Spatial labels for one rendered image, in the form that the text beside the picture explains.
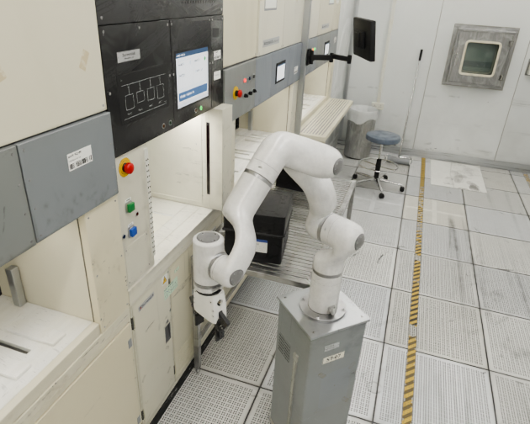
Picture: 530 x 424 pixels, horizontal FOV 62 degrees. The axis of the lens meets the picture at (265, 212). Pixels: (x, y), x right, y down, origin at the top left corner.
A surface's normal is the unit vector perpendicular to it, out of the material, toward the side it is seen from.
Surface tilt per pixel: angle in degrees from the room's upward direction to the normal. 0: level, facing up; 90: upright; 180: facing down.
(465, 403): 0
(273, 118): 90
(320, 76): 90
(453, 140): 90
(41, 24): 90
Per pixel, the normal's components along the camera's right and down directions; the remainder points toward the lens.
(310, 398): 0.44, 0.43
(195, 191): -0.33, 0.41
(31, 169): 0.94, 0.18
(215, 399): 0.05, -0.89
